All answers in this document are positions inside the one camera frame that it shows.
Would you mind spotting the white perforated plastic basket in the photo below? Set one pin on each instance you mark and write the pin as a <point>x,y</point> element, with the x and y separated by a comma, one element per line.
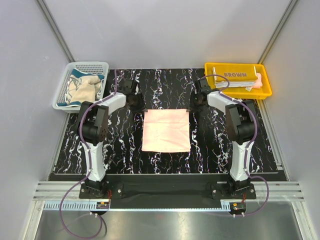
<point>98,68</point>

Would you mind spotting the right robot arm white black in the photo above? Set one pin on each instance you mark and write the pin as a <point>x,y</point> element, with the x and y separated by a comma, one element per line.
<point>241,127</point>

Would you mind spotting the pale pink towel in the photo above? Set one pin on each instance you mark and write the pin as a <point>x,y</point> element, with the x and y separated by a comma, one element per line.
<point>166,131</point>

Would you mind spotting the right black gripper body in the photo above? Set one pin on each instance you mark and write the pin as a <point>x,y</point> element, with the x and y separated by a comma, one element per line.
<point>194,105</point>

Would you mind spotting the yellow plastic tray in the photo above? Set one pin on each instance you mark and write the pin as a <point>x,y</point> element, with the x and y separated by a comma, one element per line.
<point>240,92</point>

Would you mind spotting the teal patterned towel in basket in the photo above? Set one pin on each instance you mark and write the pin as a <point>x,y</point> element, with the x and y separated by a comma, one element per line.
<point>81,87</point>

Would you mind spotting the light blue white towel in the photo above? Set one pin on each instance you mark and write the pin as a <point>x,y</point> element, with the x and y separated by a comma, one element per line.
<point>233,84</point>

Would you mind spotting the right small connector board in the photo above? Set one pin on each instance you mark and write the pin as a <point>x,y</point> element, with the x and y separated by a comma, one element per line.
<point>238,208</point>

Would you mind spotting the brown towel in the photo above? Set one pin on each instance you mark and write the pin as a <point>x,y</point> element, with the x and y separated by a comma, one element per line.
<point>236,72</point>

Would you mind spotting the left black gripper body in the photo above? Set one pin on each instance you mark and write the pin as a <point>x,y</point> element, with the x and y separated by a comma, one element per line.
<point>138,104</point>

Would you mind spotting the black marble pattern mat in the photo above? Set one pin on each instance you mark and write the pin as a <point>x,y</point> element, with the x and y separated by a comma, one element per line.
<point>211,150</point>

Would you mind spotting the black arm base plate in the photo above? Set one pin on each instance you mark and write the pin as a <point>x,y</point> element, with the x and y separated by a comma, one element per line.
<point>214,186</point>

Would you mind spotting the pink rabbit towel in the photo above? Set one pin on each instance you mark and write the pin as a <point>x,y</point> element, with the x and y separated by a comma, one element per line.
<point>257,84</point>

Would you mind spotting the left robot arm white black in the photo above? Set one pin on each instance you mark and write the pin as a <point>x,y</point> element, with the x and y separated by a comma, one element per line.
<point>92,128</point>

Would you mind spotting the small connector board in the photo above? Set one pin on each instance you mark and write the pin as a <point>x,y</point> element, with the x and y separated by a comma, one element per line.
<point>104,205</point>
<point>238,208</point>

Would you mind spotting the left small connector board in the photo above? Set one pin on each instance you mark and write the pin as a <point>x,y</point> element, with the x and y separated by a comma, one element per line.
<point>104,205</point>

